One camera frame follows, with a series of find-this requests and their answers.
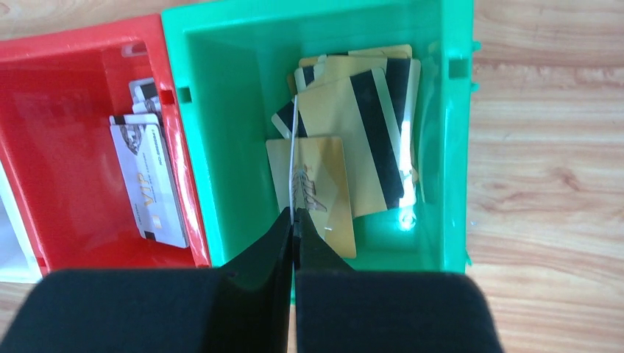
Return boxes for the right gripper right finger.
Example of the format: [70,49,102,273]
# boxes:
[294,209,503,352]

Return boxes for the gold cards in green bin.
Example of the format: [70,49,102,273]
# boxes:
[266,44,421,258]

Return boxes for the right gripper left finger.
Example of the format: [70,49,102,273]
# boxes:
[1,210,292,352]

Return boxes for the green plastic bin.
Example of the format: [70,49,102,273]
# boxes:
[162,1,480,272]

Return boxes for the white cards in red bin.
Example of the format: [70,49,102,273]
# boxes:
[110,77,189,249]

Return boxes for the red plastic bin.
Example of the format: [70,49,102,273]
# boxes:
[1,15,211,274]

